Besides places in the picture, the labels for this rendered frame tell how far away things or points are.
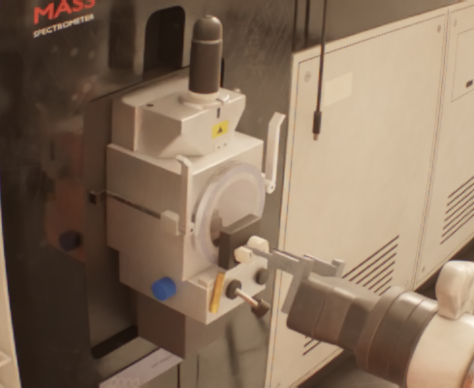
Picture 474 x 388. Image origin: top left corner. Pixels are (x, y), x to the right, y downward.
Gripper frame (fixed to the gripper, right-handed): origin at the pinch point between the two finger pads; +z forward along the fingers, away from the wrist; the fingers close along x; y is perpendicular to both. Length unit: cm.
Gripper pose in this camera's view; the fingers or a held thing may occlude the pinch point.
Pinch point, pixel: (260, 247)
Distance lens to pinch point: 82.4
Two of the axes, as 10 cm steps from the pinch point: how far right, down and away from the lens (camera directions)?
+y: -3.1, 9.5, 0.8
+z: -8.0, -3.0, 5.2
